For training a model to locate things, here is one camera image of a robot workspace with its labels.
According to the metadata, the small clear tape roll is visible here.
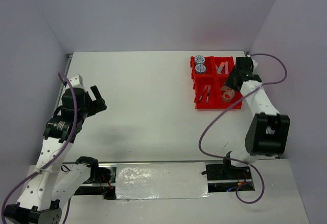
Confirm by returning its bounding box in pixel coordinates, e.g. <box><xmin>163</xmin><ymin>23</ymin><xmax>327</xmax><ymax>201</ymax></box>
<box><xmin>222</xmin><ymin>89</ymin><xmax>235</xmax><ymax>103</ymax></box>

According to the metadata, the blue highlighter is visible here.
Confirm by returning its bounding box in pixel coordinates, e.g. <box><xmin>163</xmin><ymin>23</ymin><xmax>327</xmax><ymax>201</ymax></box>
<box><xmin>216</xmin><ymin>62</ymin><xmax>225</xmax><ymax>74</ymax></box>

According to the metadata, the orange grey highlighter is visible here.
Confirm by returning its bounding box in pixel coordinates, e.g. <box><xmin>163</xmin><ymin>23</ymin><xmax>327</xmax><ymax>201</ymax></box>
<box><xmin>224</xmin><ymin>61</ymin><xmax>229</xmax><ymax>75</ymax></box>

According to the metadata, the blue pen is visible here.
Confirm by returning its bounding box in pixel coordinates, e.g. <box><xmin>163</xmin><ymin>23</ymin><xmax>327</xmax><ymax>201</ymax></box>
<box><xmin>206</xmin><ymin>85</ymin><xmax>211</xmax><ymax>104</ymax></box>

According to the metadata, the red pen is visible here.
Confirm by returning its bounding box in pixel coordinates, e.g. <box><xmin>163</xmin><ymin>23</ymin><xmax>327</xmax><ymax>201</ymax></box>
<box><xmin>198</xmin><ymin>85</ymin><xmax>208</xmax><ymax>103</ymax></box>

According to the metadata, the blue patterned tape roll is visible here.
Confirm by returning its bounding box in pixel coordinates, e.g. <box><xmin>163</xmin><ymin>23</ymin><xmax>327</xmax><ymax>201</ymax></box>
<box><xmin>194</xmin><ymin>55</ymin><xmax>205</xmax><ymax>65</ymax></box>
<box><xmin>195</xmin><ymin>64</ymin><xmax>206</xmax><ymax>74</ymax></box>

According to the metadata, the large grey tape roll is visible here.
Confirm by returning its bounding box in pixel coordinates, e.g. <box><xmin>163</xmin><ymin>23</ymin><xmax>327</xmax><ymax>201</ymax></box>
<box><xmin>220</xmin><ymin>86</ymin><xmax>232</xmax><ymax>94</ymax></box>

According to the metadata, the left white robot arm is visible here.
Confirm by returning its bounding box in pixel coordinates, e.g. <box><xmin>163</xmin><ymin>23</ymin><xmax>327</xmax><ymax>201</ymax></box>
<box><xmin>3</xmin><ymin>86</ymin><xmax>107</xmax><ymax>223</ymax></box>

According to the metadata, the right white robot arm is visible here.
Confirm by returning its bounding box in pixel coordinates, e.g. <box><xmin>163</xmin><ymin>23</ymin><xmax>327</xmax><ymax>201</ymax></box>
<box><xmin>222</xmin><ymin>57</ymin><xmax>290</xmax><ymax>178</ymax></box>

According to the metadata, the red compartment bin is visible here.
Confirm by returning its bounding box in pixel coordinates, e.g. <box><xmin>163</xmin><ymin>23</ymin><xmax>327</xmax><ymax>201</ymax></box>
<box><xmin>190</xmin><ymin>56</ymin><xmax>242</xmax><ymax>110</ymax></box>

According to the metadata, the silver foil panel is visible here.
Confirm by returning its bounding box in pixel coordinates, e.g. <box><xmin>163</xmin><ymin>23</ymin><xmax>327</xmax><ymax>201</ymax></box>
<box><xmin>115</xmin><ymin>162</ymin><xmax>209</xmax><ymax>200</ymax></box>

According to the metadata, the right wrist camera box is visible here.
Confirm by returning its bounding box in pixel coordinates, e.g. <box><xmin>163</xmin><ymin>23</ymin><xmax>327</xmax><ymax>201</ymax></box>
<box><xmin>252</xmin><ymin>59</ymin><xmax>258</xmax><ymax>71</ymax></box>

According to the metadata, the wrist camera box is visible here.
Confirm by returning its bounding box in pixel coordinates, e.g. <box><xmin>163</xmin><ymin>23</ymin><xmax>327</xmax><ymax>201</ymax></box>
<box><xmin>252</xmin><ymin>59</ymin><xmax>258</xmax><ymax>71</ymax></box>
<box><xmin>68</xmin><ymin>75</ymin><xmax>85</xmax><ymax>89</ymax></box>

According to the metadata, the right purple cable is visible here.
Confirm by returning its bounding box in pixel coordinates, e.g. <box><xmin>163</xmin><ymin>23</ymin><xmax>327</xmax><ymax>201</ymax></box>
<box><xmin>198</xmin><ymin>53</ymin><xmax>288</xmax><ymax>205</ymax></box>

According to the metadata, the purple cable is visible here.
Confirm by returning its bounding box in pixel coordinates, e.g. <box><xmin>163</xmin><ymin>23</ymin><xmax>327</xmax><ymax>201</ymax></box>
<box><xmin>0</xmin><ymin>72</ymin><xmax>79</xmax><ymax>224</ymax></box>
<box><xmin>198</xmin><ymin>53</ymin><xmax>288</xmax><ymax>205</ymax></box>

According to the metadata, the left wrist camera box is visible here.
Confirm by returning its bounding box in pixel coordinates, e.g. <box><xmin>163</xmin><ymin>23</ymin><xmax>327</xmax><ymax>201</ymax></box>
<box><xmin>68</xmin><ymin>75</ymin><xmax>85</xmax><ymax>89</ymax></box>

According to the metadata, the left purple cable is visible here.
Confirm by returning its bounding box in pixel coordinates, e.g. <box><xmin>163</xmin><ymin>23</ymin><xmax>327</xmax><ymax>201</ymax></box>
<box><xmin>0</xmin><ymin>72</ymin><xmax>79</xmax><ymax>224</ymax></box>

